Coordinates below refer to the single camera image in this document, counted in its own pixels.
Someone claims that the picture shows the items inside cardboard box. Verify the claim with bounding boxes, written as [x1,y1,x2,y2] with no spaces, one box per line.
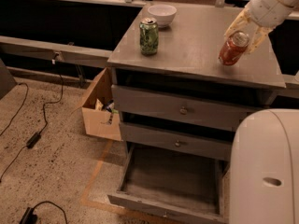
[95,99,119,125]

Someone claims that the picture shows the cardboard box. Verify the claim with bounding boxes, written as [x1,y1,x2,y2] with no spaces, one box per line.
[75,68,121,141]

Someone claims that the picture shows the black power adapter foreground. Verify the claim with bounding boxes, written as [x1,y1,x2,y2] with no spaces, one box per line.
[19,201,68,224]

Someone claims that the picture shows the red coke can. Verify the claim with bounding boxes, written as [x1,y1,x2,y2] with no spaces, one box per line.
[219,31,249,66]

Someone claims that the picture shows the grey drawer cabinet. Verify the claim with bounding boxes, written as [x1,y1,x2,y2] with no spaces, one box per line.
[108,4,286,164]

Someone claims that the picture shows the black power adapter with cable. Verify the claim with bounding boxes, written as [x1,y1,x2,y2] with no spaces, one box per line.
[0,51,65,184]

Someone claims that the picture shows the grey metal railing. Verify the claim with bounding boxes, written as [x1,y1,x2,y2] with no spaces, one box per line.
[0,5,299,98]

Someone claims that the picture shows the grey open bottom drawer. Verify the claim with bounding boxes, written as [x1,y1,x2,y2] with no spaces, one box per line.
[108,144,228,224]

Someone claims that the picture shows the white bowl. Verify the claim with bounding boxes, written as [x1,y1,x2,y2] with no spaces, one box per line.
[148,4,177,28]

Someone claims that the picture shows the grey top drawer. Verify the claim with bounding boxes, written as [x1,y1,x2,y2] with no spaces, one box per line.
[111,85,258,131]

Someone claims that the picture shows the green soda can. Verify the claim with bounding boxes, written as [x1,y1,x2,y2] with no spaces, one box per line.
[139,18,159,55]

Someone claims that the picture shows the grey middle drawer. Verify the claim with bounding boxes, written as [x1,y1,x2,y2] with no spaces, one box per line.
[120,122,232,161]

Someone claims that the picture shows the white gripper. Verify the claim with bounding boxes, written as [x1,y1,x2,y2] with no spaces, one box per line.
[224,0,294,54]

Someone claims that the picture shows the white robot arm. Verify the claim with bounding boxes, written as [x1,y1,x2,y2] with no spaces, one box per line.
[224,0,299,224]

